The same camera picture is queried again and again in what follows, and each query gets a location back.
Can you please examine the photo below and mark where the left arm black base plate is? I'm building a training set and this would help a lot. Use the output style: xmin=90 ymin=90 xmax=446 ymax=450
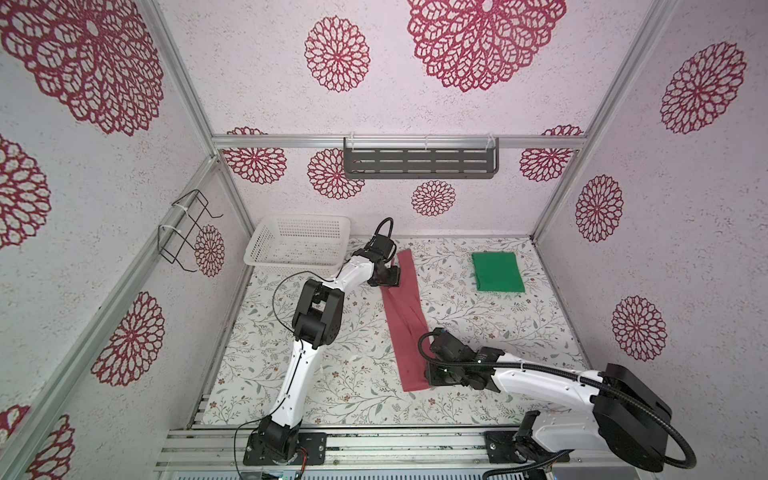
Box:
xmin=242 ymin=430 xmax=328 ymax=467

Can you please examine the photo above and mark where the white plastic laundry basket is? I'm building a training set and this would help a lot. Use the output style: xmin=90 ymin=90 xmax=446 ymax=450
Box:
xmin=243 ymin=214 xmax=351 ymax=269

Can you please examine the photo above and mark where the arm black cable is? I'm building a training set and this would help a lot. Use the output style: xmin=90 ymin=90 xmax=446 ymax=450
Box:
xmin=418 ymin=329 xmax=698 ymax=480
xmin=232 ymin=217 xmax=395 ymax=480

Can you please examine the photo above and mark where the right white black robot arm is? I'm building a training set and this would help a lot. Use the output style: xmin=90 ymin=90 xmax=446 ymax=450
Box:
xmin=417 ymin=328 xmax=671 ymax=476

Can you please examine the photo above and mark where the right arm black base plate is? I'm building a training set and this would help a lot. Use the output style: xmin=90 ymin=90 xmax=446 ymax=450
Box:
xmin=483 ymin=410 xmax=571 ymax=465

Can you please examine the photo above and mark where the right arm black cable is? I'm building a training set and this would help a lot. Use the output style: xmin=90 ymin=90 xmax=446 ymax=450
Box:
xmin=418 ymin=329 xmax=698 ymax=480

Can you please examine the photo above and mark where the aluminium front rail frame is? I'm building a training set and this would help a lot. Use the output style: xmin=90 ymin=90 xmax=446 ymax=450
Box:
xmin=152 ymin=424 xmax=658 ymax=480

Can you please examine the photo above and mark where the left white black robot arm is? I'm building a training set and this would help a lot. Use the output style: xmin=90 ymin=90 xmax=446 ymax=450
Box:
xmin=256 ymin=233 xmax=400 ymax=457

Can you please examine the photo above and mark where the pink red tank top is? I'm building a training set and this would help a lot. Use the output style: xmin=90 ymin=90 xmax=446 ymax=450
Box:
xmin=381 ymin=249 xmax=429 ymax=392

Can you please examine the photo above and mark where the green tank top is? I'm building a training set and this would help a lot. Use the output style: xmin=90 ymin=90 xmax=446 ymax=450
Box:
xmin=472 ymin=252 xmax=525 ymax=293

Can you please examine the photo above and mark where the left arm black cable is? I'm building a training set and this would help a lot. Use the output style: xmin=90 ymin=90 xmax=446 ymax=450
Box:
xmin=232 ymin=217 xmax=395 ymax=480

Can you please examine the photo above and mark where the black wire wall rack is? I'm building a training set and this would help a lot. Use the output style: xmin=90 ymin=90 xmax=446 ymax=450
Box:
xmin=156 ymin=189 xmax=226 ymax=278

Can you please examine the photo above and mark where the dark grey wall shelf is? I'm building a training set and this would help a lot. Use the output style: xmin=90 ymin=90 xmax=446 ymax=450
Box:
xmin=342 ymin=138 xmax=500 ymax=180

